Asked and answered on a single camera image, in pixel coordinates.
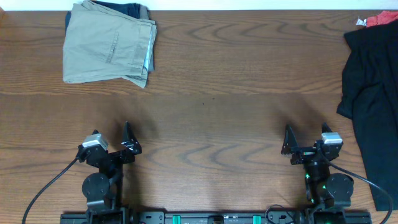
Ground black polo shirt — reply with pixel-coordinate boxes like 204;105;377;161
337;22;397;209

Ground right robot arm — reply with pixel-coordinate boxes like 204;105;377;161
281;123;354;215

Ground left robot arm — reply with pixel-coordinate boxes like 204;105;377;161
77;121;142;213

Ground folded khaki trousers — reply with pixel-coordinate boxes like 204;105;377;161
63;1;157;88

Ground white garment label tag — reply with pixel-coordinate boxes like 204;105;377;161
356;18;367;27

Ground red t-shirt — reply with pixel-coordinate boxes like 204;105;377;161
366;11;398;27

